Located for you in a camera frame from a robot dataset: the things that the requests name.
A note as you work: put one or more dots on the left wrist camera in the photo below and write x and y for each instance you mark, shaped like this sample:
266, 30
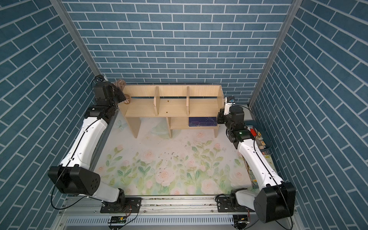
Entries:
98, 79

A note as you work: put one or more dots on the light wooden bookshelf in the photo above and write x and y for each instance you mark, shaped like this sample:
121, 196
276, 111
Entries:
176, 103

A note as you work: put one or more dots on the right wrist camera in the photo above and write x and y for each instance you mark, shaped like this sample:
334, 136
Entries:
229, 102

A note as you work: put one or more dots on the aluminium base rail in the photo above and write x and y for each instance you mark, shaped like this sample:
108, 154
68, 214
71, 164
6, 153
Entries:
165, 213

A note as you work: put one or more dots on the dark blue book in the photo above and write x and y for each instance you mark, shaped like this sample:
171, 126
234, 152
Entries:
202, 121

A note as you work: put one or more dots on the green circuit board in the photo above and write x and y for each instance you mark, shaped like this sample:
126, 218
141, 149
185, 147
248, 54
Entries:
117, 220

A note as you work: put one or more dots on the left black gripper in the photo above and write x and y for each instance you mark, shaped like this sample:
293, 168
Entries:
119, 92

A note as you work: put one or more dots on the floral table mat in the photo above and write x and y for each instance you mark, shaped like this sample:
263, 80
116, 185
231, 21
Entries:
180, 162

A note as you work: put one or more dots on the teal storage basket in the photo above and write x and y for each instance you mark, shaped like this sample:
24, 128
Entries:
262, 139

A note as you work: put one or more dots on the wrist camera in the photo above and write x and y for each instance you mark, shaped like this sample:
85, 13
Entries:
229, 102
98, 79

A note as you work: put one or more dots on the illustrated children's book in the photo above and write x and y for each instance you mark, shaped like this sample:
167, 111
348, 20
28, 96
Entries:
260, 167

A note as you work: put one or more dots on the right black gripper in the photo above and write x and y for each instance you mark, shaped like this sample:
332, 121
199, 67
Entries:
220, 116

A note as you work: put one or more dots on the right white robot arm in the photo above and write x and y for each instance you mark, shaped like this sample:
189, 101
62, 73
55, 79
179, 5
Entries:
276, 198

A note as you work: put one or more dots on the red box in basket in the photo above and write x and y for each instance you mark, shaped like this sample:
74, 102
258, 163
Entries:
253, 132

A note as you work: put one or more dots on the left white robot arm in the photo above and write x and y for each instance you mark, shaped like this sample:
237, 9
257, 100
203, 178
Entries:
73, 175

